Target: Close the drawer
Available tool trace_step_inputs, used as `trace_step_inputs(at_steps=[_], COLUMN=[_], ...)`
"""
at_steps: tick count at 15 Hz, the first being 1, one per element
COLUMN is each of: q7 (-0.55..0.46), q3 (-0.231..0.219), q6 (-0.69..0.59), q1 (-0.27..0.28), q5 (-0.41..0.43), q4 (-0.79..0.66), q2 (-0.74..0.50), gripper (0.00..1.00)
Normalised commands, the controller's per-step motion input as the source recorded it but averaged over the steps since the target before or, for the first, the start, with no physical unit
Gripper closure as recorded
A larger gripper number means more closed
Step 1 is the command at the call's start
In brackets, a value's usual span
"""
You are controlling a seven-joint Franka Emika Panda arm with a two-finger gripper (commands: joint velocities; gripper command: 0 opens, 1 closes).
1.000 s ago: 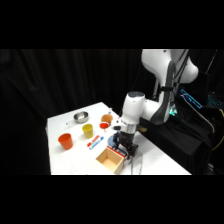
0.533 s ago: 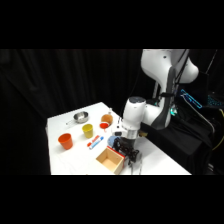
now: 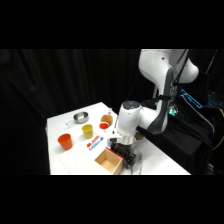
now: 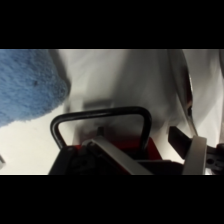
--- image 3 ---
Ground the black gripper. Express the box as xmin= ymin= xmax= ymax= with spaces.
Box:
xmin=110 ymin=139 xmax=139 ymax=169

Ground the wooden drawer red handle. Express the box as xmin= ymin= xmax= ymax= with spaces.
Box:
xmin=94 ymin=146 xmax=127 ymax=176

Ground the yellow plastic cup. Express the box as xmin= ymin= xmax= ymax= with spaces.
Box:
xmin=81 ymin=123 xmax=95 ymax=140

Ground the black curtain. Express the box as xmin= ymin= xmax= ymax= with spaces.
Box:
xmin=0 ymin=49 xmax=224 ymax=176

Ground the cyan lit keyboard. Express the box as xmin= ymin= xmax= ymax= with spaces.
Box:
xmin=207 ymin=94 xmax=224 ymax=108

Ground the yellow cable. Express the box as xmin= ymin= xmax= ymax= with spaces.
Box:
xmin=211 ymin=109 xmax=224 ymax=152

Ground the black covered robot stand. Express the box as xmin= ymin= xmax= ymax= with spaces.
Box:
xmin=133 ymin=98 xmax=214 ymax=176

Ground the red marker pen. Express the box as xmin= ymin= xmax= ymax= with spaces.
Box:
xmin=86 ymin=134 xmax=101 ymax=148

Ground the steel saucepan with handle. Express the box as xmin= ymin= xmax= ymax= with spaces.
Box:
xmin=65 ymin=111 xmax=90 ymax=126

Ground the brown round toy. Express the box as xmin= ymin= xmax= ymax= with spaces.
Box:
xmin=100 ymin=113 xmax=114 ymax=125

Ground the blue lit device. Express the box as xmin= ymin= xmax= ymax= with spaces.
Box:
xmin=180 ymin=88 xmax=203 ymax=110

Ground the blue marker pen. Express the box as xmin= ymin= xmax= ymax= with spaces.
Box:
xmin=88 ymin=135 xmax=105 ymax=151

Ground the orange plastic cup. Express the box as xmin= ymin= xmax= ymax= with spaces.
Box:
xmin=57 ymin=132 xmax=74 ymax=151

